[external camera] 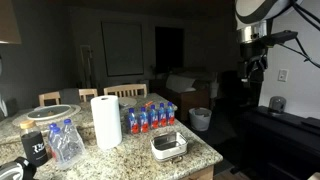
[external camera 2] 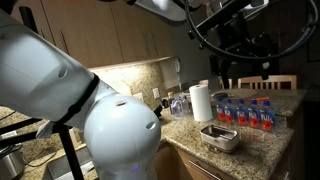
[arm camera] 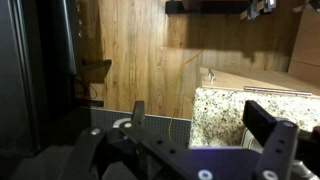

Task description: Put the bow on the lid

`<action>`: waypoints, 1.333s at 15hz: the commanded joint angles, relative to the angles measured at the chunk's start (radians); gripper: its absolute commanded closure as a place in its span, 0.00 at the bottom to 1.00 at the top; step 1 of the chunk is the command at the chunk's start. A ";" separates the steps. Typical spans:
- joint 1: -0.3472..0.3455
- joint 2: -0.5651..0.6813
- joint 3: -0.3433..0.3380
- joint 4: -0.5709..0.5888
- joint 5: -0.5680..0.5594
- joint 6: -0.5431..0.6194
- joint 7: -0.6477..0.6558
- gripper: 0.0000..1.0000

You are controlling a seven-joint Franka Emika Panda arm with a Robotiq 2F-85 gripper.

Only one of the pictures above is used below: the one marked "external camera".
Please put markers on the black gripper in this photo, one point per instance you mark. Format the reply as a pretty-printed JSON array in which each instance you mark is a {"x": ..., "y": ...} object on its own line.
[{"x": 253, "y": 49}]

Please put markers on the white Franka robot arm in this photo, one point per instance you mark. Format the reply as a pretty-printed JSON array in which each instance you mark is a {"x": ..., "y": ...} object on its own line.
[{"x": 253, "y": 10}]

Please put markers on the glass dome jar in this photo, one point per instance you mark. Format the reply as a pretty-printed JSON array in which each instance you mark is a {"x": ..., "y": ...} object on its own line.
[{"x": 277, "y": 104}]

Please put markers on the brown wooden chest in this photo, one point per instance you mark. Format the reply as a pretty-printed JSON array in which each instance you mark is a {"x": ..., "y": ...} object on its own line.
[{"x": 193, "y": 103}]

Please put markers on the grey waste bin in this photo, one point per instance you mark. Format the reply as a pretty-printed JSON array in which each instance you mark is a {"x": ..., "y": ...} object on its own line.
[{"x": 200, "y": 120}]

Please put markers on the black low cabinet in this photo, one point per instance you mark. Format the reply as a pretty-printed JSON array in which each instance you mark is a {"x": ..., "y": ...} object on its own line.
[{"x": 276, "y": 143}]

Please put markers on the Fiji water bottle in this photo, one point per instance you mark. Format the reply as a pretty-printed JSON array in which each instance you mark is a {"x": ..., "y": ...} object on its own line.
[
  {"x": 153, "y": 118},
  {"x": 133, "y": 121},
  {"x": 170, "y": 114},
  {"x": 162, "y": 116},
  {"x": 144, "y": 120}
]

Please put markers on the orange pen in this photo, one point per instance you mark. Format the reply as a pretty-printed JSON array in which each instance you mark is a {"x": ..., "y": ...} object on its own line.
[{"x": 149, "y": 103}]

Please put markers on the wooden slat-back chair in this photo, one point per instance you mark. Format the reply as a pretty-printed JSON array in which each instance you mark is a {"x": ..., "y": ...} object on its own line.
[
  {"x": 49, "y": 95},
  {"x": 88, "y": 91},
  {"x": 125, "y": 87}
]

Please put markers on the white paper towel roll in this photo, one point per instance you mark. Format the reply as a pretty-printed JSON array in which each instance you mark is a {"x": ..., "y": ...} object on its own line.
[{"x": 106, "y": 123}]

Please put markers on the round tan placemat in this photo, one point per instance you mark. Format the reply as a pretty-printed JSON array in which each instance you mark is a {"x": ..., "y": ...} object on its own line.
[{"x": 77, "y": 111}]

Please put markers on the black bottle wooden cap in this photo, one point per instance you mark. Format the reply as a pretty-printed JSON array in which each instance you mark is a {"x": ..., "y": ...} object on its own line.
[{"x": 33, "y": 146}]

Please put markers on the tan lamp shade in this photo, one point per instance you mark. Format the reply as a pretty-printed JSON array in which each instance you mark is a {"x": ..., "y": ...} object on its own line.
[{"x": 8, "y": 23}]

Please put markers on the white wall light switch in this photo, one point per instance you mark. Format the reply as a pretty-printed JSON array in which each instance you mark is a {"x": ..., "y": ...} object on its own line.
[{"x": 283, "y": 75}]

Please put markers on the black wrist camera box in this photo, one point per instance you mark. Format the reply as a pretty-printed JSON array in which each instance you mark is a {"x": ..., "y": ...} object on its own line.
[{"x": 281, "y": 36}]

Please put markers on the dark framed wall picture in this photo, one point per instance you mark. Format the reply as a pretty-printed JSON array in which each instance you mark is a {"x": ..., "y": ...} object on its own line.
[{"x": 122, "y": 49}]

